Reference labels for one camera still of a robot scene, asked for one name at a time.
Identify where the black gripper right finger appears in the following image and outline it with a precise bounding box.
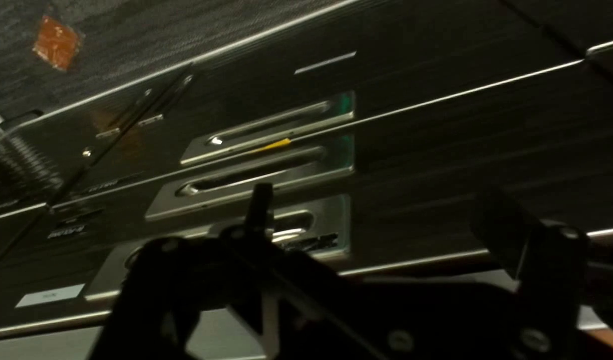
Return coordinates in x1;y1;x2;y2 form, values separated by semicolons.
473;189;591;360

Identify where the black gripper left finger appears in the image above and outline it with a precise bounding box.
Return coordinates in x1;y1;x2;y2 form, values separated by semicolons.
88;182;390;360

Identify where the grey black tool drawer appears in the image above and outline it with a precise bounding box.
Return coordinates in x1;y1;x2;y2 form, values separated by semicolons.
0;192;358;336

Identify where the black corrugated conduit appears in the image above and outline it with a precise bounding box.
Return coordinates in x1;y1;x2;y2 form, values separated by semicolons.
0;103;66;196

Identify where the orange floor patch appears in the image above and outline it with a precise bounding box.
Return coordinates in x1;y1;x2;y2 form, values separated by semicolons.
30;15;86;75

